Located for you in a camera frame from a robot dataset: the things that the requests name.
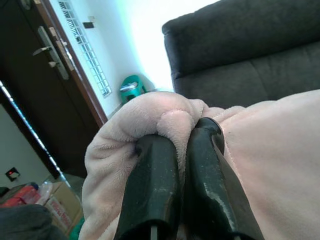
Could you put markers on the wall switch with red light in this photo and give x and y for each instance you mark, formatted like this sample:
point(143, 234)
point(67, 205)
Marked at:
point(13, 174)

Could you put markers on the dark wooden door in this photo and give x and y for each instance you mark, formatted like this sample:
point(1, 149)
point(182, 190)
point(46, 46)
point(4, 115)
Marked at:
point(37, 105)

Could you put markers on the green plastic basket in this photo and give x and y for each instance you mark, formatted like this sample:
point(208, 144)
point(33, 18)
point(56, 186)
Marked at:
point(76, 230)

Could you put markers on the pink plush pillow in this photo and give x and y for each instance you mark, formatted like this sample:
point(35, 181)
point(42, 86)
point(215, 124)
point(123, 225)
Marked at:
point(270, 170)

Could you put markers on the red packet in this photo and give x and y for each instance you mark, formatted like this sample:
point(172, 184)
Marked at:
point(22, 196)

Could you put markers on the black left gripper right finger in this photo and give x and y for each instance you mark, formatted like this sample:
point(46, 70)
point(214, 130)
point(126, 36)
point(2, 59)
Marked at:
point(207, 180)

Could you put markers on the cardboard box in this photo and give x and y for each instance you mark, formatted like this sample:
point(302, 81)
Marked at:
point(63, 205)

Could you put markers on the clear plastic bag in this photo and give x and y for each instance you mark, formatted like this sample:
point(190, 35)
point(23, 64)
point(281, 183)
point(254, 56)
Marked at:
point(45, 190)

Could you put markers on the green plastic stool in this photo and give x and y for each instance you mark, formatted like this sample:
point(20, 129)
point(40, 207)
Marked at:
point(131, 88)

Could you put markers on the dark brown fabric sofa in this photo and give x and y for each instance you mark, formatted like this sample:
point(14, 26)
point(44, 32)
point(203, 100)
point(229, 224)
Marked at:
point(237, 45)

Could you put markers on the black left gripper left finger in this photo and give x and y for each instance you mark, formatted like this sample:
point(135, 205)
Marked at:
point(150, 180)

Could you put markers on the white window grille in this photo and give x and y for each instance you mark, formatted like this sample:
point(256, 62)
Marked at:
point(90, 55)

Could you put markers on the dark brown armchair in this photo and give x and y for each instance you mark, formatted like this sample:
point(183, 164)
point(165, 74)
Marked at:
point(25, 222)

